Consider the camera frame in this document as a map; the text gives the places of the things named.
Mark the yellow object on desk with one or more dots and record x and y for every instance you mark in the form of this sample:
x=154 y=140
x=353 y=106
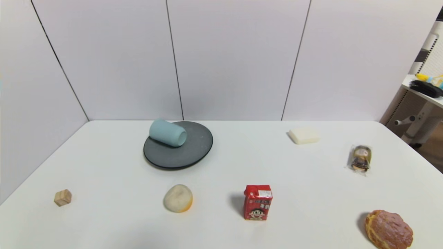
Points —
x=425 y=77

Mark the wrapped chocolate snack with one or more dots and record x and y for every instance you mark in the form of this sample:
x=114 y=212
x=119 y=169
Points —
x=360 y=159

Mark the light teal plastic cup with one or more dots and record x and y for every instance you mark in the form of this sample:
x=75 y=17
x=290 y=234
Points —
x=166 y=133

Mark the small wooden cube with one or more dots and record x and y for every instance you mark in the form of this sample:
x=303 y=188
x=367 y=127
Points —
x=62 y=197

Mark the black bundle on desk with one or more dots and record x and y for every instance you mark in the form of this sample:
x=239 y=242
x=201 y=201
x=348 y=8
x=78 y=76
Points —
x=425 y=88

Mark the gray round plate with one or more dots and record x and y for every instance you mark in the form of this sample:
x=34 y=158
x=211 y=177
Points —
x=187 y=154

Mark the white rectangular block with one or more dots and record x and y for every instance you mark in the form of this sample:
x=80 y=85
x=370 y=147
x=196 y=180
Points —
x=304 y=135

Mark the red milk carton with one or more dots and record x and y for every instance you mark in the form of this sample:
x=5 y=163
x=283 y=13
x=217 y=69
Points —
x=258 y=204

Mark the white steamed bun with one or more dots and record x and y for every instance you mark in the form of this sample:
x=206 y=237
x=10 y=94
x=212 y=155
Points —
x=177 y=198

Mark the brown glazed bread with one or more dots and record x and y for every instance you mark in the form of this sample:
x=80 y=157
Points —
x=389 y=230

